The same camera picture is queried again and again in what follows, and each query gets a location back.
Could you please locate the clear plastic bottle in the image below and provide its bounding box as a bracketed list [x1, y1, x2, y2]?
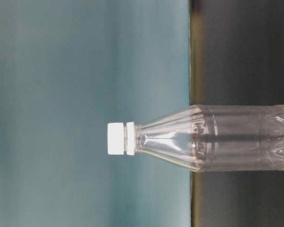
[124, 105, 284, 172]

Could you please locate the white bottle cap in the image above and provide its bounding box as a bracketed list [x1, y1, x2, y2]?
[107, 122, 124, 155]

